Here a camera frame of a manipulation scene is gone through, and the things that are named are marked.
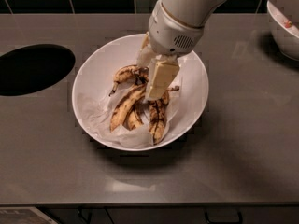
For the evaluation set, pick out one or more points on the spotted banana peel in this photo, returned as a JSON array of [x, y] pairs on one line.
[[126, 111]]

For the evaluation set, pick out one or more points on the printed paper sheet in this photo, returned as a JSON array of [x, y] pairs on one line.
[[24, 215]]

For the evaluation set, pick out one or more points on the large white bowl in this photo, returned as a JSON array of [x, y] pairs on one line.
[[93, 106]]

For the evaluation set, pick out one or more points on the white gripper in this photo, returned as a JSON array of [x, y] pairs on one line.
[[169, 34]]

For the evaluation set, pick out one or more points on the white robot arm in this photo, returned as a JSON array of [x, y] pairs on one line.
[[195, 13]]

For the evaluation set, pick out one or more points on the black drawer handle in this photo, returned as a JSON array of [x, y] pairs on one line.
[[223, 217]]

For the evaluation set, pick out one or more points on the black cabinet handle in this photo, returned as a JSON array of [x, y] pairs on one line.
[[85, 215]]

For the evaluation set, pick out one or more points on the white paper napkin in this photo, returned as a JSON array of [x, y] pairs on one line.
[[109, 101]]

